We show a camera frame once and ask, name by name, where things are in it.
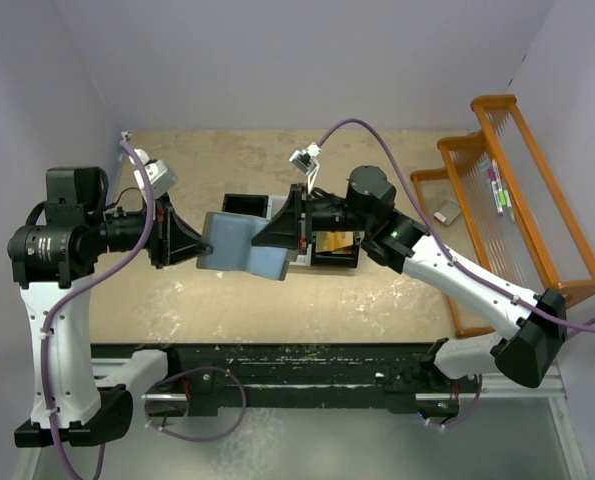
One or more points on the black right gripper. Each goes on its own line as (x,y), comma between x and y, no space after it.
(288,229)

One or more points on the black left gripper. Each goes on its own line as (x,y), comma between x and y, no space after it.
(172,239)

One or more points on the grey card holder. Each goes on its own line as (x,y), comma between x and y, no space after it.
(230,237)

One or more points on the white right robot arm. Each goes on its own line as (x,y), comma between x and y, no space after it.
(523,343)

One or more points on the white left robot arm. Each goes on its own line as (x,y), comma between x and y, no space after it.
(53,260)

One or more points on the black bin with gold cards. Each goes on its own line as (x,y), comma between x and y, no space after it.
(347,260)

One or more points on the gold cards stack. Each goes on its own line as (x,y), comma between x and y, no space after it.
(334,242)

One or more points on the orange wooden rack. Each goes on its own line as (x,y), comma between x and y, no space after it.
(546,247)

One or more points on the pink marker pen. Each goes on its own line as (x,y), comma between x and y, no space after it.
(493,178)

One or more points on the green marker pen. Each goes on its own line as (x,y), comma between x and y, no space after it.
(503,205)

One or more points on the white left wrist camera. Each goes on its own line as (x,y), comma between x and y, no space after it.
(161,176)

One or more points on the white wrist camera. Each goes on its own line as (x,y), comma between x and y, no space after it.
(306,160)
(161,176)

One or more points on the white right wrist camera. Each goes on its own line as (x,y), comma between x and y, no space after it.
(306,160)

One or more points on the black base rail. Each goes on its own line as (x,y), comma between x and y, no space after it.
(396,377)

